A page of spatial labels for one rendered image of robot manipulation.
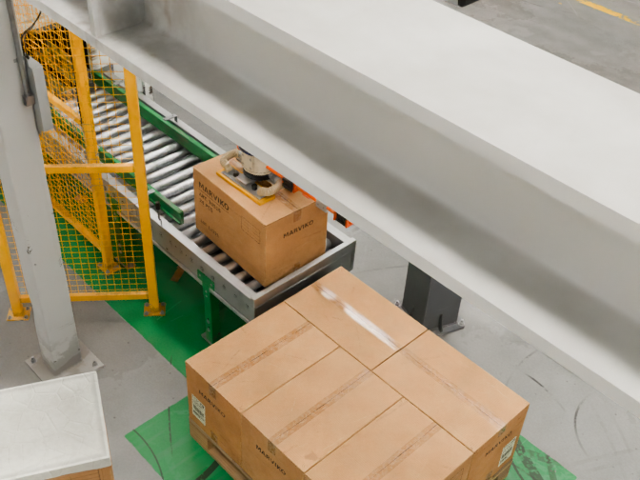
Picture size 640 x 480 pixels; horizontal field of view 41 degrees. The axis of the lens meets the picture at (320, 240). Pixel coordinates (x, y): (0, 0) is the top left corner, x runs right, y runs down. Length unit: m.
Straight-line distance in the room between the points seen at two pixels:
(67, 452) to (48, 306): 1.40
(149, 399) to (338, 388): 1.13
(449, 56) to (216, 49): 0.26
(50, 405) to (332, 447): 1.17
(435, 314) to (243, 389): 1.42
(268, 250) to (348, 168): 3.48
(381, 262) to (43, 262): 2.11
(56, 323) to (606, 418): 2.85
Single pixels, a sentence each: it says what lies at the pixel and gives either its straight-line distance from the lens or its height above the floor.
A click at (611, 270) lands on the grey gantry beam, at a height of 3.14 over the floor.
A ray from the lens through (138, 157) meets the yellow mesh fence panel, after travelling 4.29.
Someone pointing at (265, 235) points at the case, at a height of 0.89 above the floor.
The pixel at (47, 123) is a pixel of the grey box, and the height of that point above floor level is 1.51.
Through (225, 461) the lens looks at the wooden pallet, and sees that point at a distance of 4.26.
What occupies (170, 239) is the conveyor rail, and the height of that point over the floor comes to 0.55.
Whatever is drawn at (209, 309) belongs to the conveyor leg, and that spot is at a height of 0.26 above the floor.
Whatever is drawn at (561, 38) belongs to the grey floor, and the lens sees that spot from 8.28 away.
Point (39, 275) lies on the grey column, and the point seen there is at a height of 0.70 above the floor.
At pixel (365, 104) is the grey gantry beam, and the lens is 0.65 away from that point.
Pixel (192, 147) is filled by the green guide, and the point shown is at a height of 0.61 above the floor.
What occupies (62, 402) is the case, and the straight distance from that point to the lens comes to 3.26.
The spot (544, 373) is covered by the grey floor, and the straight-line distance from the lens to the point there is 4.87.
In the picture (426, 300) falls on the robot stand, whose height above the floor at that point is 0.27.
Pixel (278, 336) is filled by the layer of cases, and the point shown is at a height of 0.54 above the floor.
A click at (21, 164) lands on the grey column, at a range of 3.87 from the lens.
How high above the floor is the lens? 3.49
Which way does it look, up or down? 40 degrees down
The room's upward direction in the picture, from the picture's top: 4 degrees clockwise
